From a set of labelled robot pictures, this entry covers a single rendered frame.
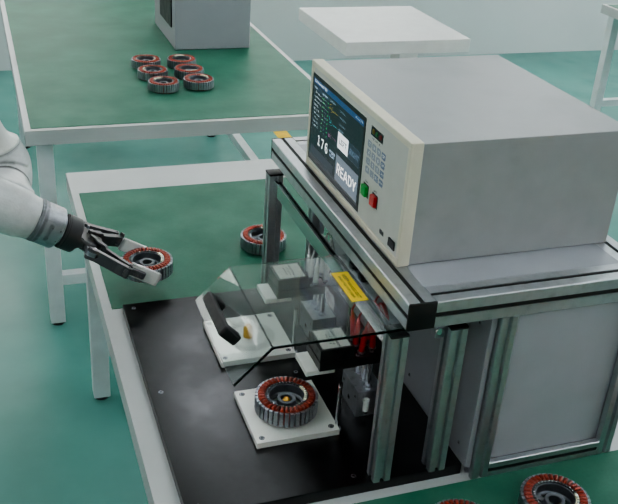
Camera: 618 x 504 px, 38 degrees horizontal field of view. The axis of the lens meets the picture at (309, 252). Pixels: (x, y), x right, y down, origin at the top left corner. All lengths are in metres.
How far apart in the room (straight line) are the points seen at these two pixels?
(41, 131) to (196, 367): 1.40
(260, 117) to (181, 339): 1.41
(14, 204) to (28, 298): 1.68
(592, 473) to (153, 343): 0.85
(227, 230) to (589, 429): 1.06
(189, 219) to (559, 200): 1.13
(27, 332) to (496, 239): 2.16
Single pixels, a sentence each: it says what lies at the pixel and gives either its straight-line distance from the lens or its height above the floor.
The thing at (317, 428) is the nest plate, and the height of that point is 0.78.
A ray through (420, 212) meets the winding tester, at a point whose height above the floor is 1.21.
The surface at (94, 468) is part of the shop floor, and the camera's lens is 2.70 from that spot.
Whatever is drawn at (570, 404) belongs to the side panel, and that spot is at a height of 0.86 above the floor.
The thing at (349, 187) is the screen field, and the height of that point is 1.16.
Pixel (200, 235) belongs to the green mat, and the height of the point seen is 0.75.
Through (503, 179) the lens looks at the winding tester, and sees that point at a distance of 1.42.
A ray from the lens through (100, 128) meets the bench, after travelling 2.98.
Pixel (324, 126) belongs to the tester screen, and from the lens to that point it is 1.65.
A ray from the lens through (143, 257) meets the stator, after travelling 2.02.
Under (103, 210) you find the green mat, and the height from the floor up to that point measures 0.75.
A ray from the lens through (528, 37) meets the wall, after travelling 7.32.
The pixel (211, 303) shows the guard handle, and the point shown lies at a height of 1.06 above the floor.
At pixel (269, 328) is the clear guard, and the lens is 1.31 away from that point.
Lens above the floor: 1.78
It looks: 28 degrees down
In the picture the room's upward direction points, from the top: 4 degrees clockwise
